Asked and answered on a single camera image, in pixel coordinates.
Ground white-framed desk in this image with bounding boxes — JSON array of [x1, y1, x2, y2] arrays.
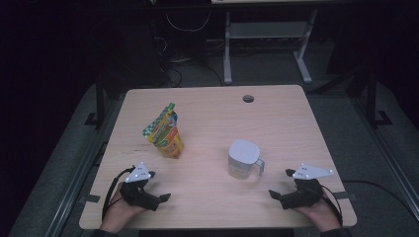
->
[[210, 0, 351, 85]]

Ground hand-held gripper cable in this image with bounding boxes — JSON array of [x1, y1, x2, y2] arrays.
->
[[101, 166, 136, 222], [320, 184, 344, 228]]

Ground black floor cables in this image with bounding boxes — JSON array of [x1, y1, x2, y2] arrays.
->
[[157, 58, 225, 89]]

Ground clear container with white lid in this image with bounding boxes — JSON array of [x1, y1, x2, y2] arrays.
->
[[227, 138, 266, 181]]

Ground aluminium floor rail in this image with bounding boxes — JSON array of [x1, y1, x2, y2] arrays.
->
[[354, 97, 419, 220], [45, 98, 115, 237]]

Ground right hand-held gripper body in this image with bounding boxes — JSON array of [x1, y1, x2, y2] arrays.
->
[[280, 162, 334, 210]]

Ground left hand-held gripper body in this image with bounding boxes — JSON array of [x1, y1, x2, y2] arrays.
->
[[119, 161, 162, 212]]

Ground long black floor cable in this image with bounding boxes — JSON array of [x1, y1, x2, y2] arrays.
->
[[342, 180, 419, 213]]

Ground white hanging cable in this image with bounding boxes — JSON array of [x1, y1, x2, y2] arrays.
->
[[165, 11, 212, 34]]

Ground person's right hand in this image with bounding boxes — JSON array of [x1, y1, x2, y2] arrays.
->
[[293, 193, 344, 233]]

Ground right hand-held gripper cable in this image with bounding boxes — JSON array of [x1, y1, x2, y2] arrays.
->
[[320, 184, 344, 228]]

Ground yellow refill pouch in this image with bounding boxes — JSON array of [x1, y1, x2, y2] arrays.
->
[[141, 102, 185, 160]]

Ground person's left hand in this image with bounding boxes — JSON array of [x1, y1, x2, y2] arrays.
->
[[100, 191, 146, 234]]

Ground black metal stand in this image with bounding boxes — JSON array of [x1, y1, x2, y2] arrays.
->
[[83, 72, 107, 130], [361, 65, 393, 128]]

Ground left hand-held gripper cable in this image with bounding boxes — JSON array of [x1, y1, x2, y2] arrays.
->
[[101, 166, 136, 222]]

